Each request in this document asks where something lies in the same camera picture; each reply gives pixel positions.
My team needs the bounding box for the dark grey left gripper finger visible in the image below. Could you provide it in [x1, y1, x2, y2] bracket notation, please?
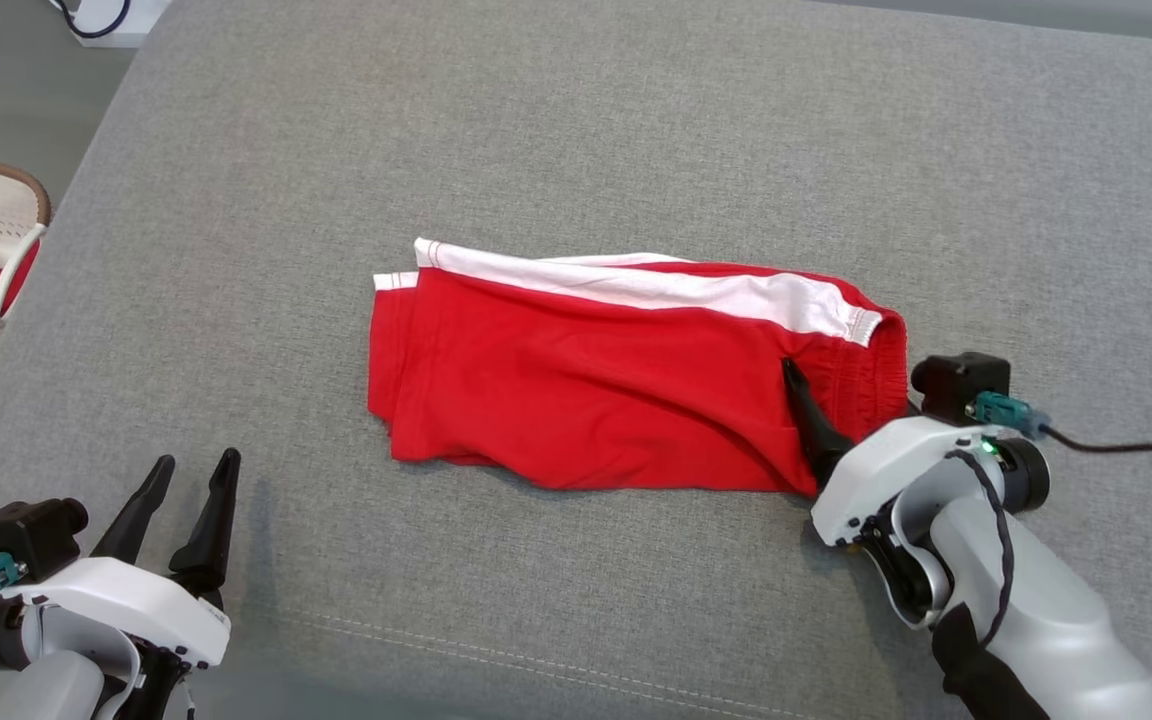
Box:
[90, 455, 178, 564]
[167, 447, 243, 607]

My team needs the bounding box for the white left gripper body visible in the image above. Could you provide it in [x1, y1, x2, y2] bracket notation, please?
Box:
[0, 556, 233, 670]

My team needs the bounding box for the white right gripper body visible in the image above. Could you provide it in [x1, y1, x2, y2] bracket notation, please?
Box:
[810, 414, 1005, 548]

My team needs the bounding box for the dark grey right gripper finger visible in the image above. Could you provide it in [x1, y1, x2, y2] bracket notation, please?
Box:
[781, 357, 857, 493]

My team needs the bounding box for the red shorts white side stripe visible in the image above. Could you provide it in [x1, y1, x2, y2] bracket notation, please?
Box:
[367, 236, 911, 497]

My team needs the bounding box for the white power box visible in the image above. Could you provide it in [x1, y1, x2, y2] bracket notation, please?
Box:
[64, 0, 174, 50]

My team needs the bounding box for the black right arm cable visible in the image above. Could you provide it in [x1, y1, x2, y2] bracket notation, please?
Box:
[943, 449, 1019, 647]

